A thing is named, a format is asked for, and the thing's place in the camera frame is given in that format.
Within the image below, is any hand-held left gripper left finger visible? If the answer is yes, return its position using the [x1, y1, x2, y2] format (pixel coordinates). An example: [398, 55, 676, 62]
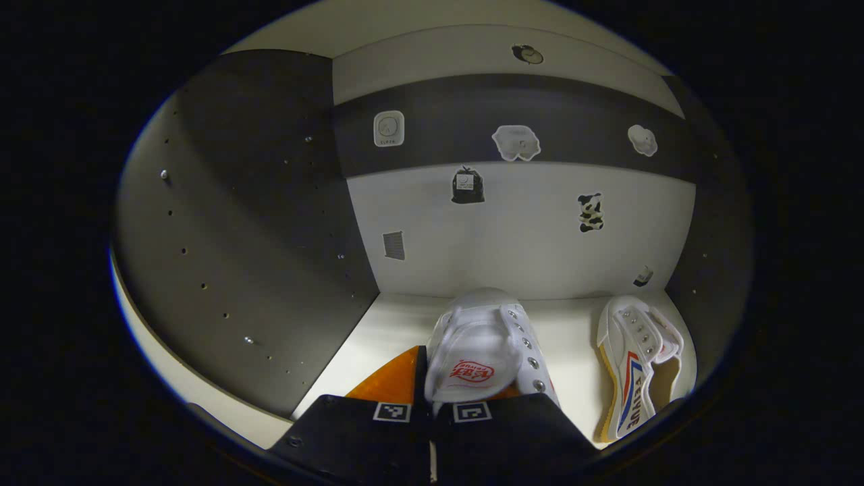
[270, 346, 433, 486]

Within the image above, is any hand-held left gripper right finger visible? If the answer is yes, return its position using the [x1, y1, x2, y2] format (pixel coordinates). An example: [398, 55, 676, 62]
[432, 385, 600, 486]

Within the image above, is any white canvas shoe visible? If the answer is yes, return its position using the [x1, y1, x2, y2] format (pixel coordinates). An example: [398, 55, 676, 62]
[424, 287, 561, 412]
[595, 295, 684, 444]

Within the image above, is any white shoe cabinet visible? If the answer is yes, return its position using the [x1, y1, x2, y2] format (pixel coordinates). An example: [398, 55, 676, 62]
[111, 0, 753, 450]

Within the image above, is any white cabinet shelf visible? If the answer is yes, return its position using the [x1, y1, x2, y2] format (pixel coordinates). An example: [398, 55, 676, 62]
[294, 290, 696, 450]

